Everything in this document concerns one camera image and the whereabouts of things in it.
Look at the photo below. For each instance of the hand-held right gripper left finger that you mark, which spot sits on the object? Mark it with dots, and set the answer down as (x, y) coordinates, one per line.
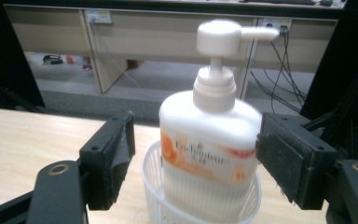
(105, 155)

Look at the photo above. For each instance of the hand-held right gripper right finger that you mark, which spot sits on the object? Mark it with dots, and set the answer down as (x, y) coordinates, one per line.
(298, 155)

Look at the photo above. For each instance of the white pump bottle orange label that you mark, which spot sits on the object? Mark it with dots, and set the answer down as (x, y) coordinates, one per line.
(211, 124)

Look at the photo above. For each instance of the black metal stand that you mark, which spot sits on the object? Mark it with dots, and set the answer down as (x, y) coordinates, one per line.
(354, 130)
(12, 99)

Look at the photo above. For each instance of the small dark purple object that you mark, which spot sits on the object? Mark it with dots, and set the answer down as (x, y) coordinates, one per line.
(87, 65)

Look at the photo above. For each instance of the small red object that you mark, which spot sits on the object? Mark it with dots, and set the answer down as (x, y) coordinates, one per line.
(70, 59)

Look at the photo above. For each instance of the small black object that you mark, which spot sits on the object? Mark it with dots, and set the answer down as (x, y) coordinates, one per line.
(52, 59)

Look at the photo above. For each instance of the beige office desk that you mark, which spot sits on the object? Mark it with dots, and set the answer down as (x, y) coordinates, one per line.
(155, 40)

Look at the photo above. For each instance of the black keyboard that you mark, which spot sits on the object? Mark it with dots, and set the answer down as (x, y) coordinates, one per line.
(279, 2)

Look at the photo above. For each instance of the white wall socket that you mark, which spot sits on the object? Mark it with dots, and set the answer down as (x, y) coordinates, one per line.
(276, 23)
(99, 17)

